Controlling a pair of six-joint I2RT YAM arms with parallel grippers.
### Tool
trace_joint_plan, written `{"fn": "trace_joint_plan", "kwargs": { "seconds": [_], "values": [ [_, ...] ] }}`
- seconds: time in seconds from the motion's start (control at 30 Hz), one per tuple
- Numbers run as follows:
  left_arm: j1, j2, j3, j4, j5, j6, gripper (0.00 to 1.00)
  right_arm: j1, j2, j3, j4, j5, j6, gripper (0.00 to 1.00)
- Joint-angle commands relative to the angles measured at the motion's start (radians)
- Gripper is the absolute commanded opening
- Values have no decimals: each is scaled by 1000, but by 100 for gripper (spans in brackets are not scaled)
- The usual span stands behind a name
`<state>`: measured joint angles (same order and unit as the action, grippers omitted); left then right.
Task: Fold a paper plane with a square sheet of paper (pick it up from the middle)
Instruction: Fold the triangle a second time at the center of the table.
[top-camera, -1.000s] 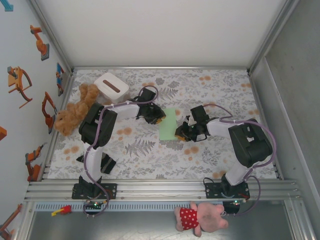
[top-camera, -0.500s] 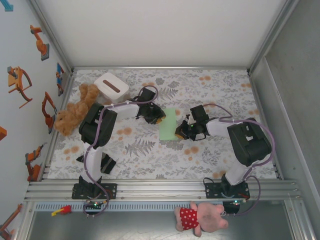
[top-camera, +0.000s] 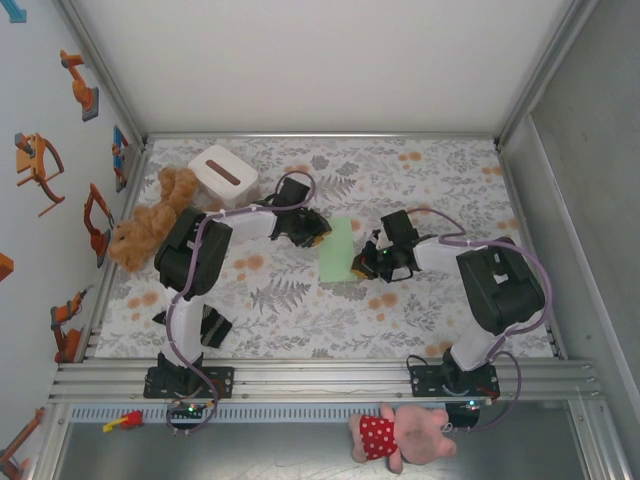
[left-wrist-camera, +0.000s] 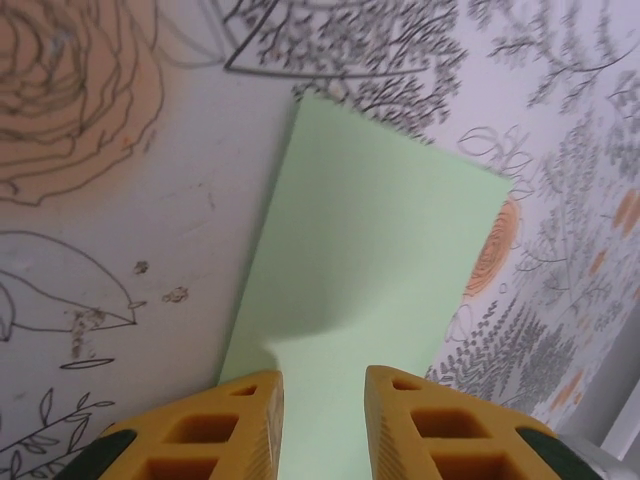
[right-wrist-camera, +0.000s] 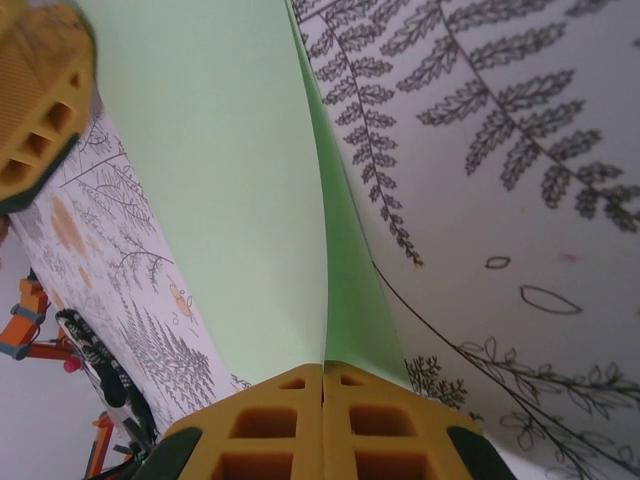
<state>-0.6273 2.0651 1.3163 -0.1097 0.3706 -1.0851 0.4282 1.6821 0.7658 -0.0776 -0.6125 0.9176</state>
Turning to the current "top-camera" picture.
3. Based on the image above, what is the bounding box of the green paper sheet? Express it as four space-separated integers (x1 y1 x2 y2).
317 216 369 284

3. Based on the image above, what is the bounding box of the floral patterned table mat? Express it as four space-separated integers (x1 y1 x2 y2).
94 137 554 360

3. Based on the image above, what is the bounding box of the white tissue box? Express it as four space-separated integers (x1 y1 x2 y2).
188 144 260 211

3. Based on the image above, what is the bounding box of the brown teddy bear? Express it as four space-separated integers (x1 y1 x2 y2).
108 167 199 274

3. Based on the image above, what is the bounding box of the black white striped sock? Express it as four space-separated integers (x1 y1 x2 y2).
152 304 234 350

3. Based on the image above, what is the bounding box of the pink pig plush toy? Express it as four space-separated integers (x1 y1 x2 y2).
348 402 459 475

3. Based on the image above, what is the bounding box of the blue orange machine sticker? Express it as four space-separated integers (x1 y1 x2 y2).
110 124 132 194

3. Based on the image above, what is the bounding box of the small red yellow toy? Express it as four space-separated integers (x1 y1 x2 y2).
102 409 144 434

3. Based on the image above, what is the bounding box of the orange grey gripper sticker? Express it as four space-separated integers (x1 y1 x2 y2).
13 132 66 217

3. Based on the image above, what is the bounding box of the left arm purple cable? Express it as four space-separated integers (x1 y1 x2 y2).
164 171 319 437

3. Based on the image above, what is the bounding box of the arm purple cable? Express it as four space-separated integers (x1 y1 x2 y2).
164 171 319 437
407 206 549 434

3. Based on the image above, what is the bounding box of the thin aluminium frame rail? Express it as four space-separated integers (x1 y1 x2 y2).
142 130 501 144

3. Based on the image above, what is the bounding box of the wide aluminium frame rail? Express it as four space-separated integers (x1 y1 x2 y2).
47 357 606 404

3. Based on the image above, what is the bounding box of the aluminium side rail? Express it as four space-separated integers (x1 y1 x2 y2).
82 142 151 361
494 142 569 361

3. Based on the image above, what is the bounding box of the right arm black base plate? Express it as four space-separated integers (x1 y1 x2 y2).
408 364 500 400

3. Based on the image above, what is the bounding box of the perforated grey cable duct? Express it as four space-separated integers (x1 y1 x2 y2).
67 402 451 424

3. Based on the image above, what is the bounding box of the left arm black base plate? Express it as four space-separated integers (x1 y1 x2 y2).
143 365 236 400

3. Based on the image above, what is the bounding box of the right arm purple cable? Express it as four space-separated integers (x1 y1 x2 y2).
407 206 549 434

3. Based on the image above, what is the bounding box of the aluminium frame post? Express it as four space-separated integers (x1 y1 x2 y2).
492 0 601 146
55 0 151 146

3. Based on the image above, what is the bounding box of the blue wall sticker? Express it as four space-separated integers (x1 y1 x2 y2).
0 0 29 24

